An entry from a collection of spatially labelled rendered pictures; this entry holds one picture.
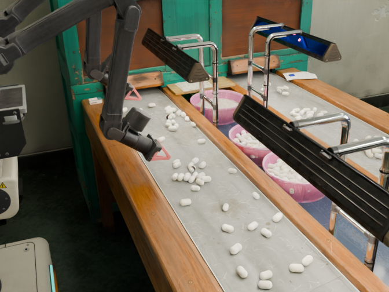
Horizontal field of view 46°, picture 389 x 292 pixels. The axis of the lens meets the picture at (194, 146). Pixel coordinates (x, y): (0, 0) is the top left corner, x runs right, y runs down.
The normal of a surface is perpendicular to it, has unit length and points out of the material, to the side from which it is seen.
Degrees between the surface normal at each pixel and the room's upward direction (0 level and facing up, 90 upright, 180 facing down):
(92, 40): 98
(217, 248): 0
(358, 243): 0
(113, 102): 89
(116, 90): 93
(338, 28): 90
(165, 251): 0
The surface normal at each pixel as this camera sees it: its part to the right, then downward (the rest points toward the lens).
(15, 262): -0.03, -0.90
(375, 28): 0.33, 0.41
